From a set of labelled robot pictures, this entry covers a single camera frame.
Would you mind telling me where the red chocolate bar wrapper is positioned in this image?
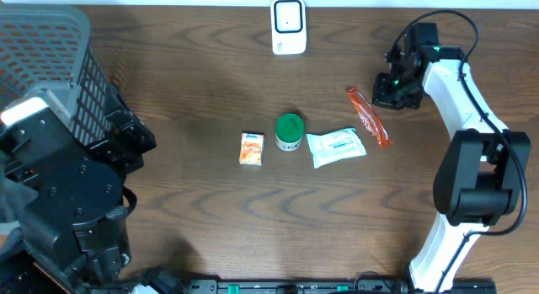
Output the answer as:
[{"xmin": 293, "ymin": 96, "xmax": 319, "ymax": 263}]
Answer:
[{"xmin": 346, "ymin": 87, "xmax": 393, "ymax": 149}]

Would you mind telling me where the mint green wet wipes pack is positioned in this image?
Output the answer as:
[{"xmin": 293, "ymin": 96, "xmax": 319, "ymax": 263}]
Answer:
[{"xmin": 307, "ymin": 128, "xmax": 367, "ymax": 168}]

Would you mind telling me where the green lid seasoning jar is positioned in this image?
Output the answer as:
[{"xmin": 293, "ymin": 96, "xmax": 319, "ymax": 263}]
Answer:
[{"xmin": 275, "ymin": 113, "xmax": 305, "ymax": 152}]

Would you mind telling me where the small orange juice packet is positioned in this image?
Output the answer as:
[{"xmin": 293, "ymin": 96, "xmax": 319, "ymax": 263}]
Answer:
[{"xmin": 239, "ymin": 132, "xmax": 264, "ymax": 166}]

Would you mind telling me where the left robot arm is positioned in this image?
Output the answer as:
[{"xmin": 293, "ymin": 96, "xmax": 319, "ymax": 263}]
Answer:
[{"xmin": 1, "ymin": 84, "xmax": 156, "ymax": 293}]

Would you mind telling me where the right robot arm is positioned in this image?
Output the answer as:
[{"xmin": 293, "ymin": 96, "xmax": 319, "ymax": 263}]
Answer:
[{"xmin": 372, "ymin": 21, "xmax": 531, "ymax": 293}]

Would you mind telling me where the white barcode scanner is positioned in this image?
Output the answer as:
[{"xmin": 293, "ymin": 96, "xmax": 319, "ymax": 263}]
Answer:
[{"xmin": 270, "ymin": 0, "xmax": 307, "ymax": 56}]

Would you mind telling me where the grey plastic mesh basket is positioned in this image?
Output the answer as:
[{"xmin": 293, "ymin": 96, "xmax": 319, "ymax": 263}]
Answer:
[{"xmin": 1, "ymin": 3, "xmax": 111, "ymax": 145}]

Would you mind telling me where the black right camera cable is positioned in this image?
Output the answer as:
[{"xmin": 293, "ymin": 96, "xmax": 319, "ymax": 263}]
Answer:
[{"xmin": 389, "ymin": 9, "xmax": 529, "ymax": 294}]

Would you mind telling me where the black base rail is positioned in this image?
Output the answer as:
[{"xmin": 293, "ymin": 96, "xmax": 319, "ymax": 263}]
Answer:
[{"xmin": 90, "ymin": 266, "xmax": 498, "ymax": 294}]

